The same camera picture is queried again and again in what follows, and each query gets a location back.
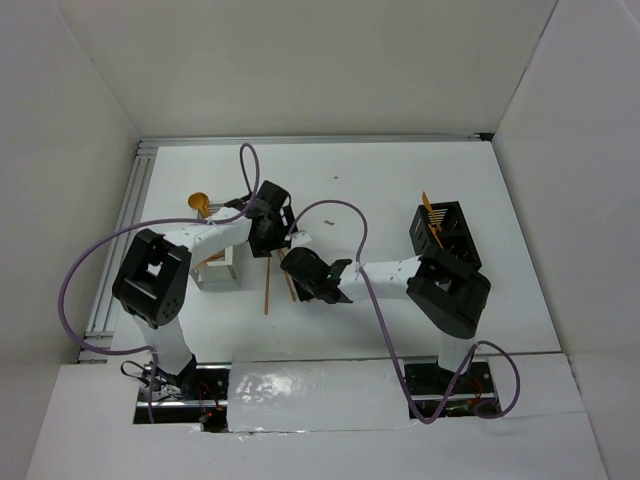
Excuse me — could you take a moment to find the orange spoon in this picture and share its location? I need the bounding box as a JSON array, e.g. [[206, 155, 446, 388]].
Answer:
[[187, 192, 210, 217]]

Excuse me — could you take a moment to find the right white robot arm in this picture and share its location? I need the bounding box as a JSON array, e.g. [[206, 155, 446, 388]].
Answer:
[[281, 247, 491, 392]]

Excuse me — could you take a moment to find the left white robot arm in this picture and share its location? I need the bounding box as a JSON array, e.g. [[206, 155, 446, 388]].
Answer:
[[112, 181, 294, 399]]

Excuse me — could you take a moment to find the white utensil container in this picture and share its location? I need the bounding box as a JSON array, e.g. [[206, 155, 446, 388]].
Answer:
[[188, 199, 241, 291]]

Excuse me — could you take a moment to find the white tape sheet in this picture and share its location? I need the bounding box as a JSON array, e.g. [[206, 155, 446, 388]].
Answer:
[[227, 360, 411, 433]]

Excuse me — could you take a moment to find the black utensil container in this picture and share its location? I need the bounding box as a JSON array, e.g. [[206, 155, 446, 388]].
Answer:
[[409, 201, 482, 270]]

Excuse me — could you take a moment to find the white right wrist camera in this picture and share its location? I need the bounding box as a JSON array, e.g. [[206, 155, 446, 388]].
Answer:
[[289, 230, 311, 249]]

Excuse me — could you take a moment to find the aluminium rail at back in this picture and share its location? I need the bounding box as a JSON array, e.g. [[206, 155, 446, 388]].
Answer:
[[139, 132, 495, 149]]

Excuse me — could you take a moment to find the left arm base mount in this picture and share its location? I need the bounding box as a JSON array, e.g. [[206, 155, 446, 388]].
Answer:
[[120, 360, 231, 433]]

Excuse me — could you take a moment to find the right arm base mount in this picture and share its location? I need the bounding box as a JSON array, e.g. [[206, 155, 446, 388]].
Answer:
[[397, 357, 503, 419]]

